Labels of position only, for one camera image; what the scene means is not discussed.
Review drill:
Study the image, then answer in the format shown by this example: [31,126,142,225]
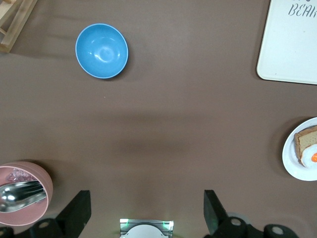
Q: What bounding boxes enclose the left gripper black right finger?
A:
[204,190,228,235]

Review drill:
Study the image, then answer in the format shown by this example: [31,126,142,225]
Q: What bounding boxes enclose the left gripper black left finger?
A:
[56,190,92,238]

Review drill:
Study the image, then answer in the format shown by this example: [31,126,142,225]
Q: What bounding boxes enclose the white round plate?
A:
[282,117,317,181]

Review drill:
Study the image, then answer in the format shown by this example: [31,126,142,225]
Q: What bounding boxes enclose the fried egg toy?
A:
[301,144,317,169]

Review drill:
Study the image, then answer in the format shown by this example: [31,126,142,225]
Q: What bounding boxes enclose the brown toast bread slice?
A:
[294,125,317,167]

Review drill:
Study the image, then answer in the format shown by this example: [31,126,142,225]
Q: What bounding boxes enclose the pink bowl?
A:
[0,161,53,227]

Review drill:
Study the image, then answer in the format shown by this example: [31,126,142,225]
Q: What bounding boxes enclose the metal scoop spoon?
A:
[0,180,48,213]

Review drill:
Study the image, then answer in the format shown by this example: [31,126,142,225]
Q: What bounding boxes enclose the clear ice cube pieces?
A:
[6,168,38,184]

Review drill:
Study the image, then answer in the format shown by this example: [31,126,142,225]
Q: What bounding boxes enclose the blue bowl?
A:
[75,23,129,80]

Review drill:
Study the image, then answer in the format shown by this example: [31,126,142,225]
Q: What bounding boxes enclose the cream bear print tray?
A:
[256,0,317,85]

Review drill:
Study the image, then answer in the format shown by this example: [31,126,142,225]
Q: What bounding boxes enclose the wooden cup rack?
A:
[0,0,39,54]

